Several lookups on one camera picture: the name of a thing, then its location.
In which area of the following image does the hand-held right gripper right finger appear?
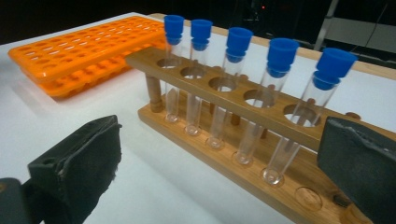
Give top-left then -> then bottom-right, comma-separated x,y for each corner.
317,116 -> 396,224

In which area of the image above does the test tube with blue cap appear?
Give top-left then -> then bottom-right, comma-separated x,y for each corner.
163,14 -> 186,124
184,19 -> 214,137
205,26 -> 254,150
233,37 -> 300,166
261,47 -> 359,189

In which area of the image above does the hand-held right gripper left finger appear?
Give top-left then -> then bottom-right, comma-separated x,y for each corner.
21,114 -> 122,224

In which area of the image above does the orange plastic test tube rack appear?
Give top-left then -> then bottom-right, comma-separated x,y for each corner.
7,15 -> 167,100

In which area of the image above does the wooden test tube rack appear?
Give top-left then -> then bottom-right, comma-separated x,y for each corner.
124,46 -> 396,224

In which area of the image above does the grey panel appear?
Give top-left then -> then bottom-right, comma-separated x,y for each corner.
323,17 -> 396,54

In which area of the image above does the grey metal stand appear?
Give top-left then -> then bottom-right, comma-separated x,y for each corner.
313,0 -> 340,52

